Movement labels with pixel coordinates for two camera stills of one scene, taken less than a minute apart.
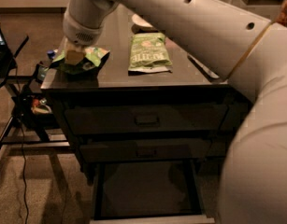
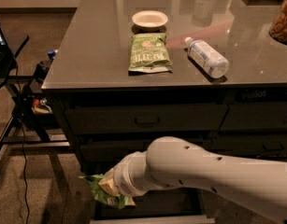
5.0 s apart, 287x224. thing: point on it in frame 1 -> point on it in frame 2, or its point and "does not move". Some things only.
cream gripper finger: x=74 y=54 -> x=107 y=185
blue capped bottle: x=50 y=54 does not move
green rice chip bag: x=92 y=61 -> x=120 y=201
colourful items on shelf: x=40 y=106 does not move
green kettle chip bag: x=150 y=53 does not move
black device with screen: x=41 y=72 does not move
